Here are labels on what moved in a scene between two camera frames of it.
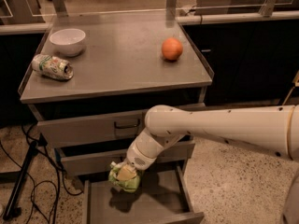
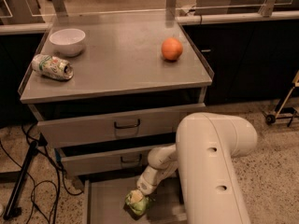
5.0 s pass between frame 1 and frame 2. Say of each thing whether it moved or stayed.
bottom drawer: stayed
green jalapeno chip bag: moved
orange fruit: stayed
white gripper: moved
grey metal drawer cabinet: stayed
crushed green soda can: stayed
